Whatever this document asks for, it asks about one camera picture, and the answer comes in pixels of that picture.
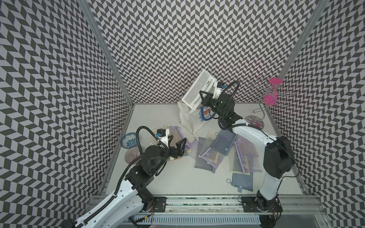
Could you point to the small grey blue pouch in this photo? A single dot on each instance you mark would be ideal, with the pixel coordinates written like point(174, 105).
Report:
point(241, 181)

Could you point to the chrome wire stand pink discs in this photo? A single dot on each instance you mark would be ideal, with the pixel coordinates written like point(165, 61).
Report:
point(270, 97)

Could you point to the purple mesh pencil pouch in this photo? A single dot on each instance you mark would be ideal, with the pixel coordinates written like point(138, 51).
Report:
point(211, 156)

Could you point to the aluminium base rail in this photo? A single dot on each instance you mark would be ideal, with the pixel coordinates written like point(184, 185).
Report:
point(208, 210)

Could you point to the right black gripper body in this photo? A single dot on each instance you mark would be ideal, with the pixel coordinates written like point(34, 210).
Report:
point(215, 104)

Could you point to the right purple mesh pouch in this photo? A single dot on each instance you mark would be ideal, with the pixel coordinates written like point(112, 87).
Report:
point(247, 156)

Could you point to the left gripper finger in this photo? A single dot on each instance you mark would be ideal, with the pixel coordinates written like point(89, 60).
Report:
point(178, 150)
point(171, 142)

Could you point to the clear white mesh pouch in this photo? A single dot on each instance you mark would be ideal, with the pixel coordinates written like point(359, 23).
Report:
point(204, 82)

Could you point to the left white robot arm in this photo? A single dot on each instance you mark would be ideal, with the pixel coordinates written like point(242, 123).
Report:
point(131, 195)

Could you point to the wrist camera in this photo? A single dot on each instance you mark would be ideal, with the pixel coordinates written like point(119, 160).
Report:
point(218, 87)
point(162, 135)

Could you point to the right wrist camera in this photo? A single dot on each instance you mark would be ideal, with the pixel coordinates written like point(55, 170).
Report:
point(218, 87)

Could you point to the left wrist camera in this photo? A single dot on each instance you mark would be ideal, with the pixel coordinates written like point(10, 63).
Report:
point(162, 135)

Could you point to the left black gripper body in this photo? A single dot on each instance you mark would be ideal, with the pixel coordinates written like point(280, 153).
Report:
point(172, 152)

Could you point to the blue white ceramic bowl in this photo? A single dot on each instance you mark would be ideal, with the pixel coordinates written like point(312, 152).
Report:
point(128, 141)

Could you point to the white canvas bag blue handles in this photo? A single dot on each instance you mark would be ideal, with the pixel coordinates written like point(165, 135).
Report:
point(194, 120)

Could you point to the large purple trim mesh pouch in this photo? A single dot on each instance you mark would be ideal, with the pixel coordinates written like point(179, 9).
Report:
point(175, 131)

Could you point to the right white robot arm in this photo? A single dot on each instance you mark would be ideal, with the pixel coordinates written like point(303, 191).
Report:
point(278, 154)

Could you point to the grey mesh flat pouch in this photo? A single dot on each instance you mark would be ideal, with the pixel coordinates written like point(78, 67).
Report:
point(201, 161)

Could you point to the grey blue mesh pouch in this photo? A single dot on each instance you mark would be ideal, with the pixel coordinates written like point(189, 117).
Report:
point(224, 142)

